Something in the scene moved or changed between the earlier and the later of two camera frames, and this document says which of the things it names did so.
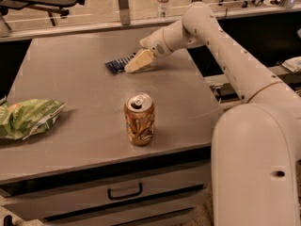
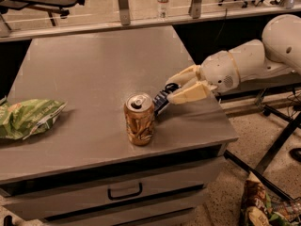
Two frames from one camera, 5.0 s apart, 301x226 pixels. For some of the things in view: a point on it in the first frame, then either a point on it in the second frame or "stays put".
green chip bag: x=28 y=118 stays put
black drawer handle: x=125 y=196 stays put
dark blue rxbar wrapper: x=118 y=65 -> x=161 y=100
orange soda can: x=139 y=109 stays put
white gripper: x=155 y=44 -> x=219 y=70
